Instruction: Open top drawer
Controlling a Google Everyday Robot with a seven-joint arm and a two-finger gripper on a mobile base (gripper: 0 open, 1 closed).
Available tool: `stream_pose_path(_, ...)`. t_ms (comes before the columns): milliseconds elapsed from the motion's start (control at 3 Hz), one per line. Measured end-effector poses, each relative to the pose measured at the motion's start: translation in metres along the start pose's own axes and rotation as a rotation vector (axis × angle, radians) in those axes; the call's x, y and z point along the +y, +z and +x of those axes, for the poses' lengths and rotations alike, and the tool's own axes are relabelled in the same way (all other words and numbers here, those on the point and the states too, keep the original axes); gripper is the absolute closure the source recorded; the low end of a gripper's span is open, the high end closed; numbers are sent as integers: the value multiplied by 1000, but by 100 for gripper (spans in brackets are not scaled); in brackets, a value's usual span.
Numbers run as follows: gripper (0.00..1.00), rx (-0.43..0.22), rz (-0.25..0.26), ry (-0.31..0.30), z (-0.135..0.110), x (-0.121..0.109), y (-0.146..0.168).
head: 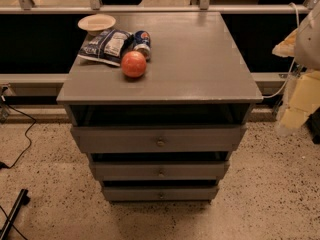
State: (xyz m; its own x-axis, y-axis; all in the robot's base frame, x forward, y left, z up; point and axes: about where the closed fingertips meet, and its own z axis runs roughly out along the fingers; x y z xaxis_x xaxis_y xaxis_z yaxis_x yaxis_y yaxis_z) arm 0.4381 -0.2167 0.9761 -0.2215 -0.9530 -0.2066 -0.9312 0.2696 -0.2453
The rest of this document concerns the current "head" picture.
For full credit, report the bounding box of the grey top drawer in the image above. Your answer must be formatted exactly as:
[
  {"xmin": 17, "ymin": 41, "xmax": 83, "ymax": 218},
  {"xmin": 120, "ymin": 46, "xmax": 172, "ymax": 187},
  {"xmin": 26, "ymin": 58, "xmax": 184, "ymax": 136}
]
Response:
[{"xmin": 71, "ymin": 125, "xmax": 246, "ymax": 153}]

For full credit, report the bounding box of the grey drawer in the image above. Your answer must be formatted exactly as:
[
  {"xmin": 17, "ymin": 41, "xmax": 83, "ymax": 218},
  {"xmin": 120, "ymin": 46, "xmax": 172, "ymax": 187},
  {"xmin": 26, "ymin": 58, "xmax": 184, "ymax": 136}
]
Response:
[
  {"xmin": 71, "ymin": 125, "xmax": 246, "ymax": 153},
  {"xmin": 102, "ymin": 186, "xmax": 219, "ymax": 202},
  {"xmin": 89, "ymin": 161, "xmax": 230, "ymax": 181}
]

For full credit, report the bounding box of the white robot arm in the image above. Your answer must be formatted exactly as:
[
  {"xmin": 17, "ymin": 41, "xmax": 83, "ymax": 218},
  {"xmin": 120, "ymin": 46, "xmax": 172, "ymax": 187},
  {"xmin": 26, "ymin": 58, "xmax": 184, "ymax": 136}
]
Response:
[{"xmin": 272, "ymin": 3, "xmax": 320, "ymax": 136}]

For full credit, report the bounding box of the grey wooden drawer cabinet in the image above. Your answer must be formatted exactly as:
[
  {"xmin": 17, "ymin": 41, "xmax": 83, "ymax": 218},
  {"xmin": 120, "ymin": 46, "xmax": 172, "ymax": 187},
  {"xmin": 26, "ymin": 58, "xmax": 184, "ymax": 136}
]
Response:
[{"xmin": 57, "ymin": 12, "xmax": 262, "ymax": 188}]

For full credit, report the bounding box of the grey bottom drawer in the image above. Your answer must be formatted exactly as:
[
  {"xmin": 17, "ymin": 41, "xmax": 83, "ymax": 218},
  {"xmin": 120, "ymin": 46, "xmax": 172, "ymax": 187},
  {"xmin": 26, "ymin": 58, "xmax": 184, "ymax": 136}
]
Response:
[{"xmin": 102, "ymin": 186, "xmax": 219, "ymax": 202}]

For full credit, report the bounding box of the grey middle drawer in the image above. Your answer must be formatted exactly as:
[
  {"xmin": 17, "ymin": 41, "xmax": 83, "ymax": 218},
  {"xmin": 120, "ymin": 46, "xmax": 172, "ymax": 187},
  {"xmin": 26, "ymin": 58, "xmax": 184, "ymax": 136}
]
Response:
[{"xmin": 89, "ymin": 161, "xmax": 230, "ymax": 181}]

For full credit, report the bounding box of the blue soda can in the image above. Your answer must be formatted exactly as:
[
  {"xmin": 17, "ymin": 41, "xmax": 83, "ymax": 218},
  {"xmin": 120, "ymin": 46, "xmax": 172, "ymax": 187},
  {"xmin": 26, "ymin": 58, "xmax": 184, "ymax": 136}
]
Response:
[{"xmin": 133, "ymin": 30, "xmax": 151, "ymax": 61}]

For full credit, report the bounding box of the orange red apple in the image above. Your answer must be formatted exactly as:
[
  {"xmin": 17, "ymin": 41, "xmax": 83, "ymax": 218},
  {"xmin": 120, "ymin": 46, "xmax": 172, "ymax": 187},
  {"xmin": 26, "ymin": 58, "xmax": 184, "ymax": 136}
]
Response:
[{"xmin": 121, "ymin": 51, "xmax": 147, "ymax": 78}]

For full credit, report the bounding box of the blue white chip bag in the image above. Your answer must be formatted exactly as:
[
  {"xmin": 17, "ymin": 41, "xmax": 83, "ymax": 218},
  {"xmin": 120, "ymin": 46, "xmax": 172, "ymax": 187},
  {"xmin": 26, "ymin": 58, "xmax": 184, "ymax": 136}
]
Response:
[{"xmin": 78, "ymin": 28, "xmax": 134, "ymax": 67}]

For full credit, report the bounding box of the white bowl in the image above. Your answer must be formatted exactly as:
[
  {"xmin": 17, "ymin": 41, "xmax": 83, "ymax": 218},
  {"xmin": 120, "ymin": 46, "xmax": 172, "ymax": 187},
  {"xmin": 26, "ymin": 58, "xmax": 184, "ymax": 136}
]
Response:
[{"xmin": 78, "ymin": 14, "xmax": 116, "ymax": 36}]

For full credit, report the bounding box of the black stand leg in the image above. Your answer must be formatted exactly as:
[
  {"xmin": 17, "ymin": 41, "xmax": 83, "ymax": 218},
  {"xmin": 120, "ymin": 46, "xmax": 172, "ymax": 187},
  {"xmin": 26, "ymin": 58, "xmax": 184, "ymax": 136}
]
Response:
[{"xmin": 0, "ymin": 189, "xmax": 30, "ymax": 240}]

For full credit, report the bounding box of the white cable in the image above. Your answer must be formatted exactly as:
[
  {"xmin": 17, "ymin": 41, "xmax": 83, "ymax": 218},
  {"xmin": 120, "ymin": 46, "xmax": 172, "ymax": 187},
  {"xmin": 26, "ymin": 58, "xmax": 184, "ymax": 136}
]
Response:
[{"xmin": 263, "ymin": 2, "xmax": 301, "ymax": 100}]

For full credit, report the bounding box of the metal railing frame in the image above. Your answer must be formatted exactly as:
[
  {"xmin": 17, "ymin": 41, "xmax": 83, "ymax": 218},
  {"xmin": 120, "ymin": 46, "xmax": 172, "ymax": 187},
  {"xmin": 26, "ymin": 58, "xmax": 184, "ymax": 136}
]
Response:
[{"xmin": 0, "ymin": 0, "xmax": 320, "ymax": 16}]

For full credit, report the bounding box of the black floor cable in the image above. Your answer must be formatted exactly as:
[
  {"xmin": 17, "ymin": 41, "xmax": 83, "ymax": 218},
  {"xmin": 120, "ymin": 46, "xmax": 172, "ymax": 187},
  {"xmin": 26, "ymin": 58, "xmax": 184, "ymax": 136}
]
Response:
[{"xmin": 0, "ymin": 95, "xmax": 38, "ymax": 170}]

